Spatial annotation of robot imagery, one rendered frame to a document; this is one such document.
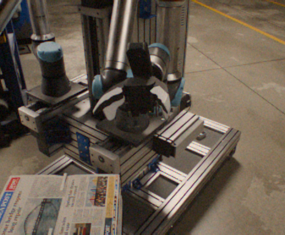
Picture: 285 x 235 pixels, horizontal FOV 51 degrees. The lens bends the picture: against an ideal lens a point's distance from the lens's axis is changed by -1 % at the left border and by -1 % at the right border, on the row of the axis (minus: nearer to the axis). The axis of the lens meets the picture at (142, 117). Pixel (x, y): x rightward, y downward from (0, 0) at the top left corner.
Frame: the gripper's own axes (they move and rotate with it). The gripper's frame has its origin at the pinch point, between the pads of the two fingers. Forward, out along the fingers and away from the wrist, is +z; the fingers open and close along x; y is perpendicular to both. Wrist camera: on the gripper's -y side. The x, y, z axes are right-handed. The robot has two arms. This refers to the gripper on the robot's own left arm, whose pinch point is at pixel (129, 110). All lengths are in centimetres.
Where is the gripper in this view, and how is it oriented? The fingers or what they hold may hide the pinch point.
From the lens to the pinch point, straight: 58.4
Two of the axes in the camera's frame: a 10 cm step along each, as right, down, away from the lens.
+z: -2.0, 5.4, -8.2
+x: -9.7, 0.1, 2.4
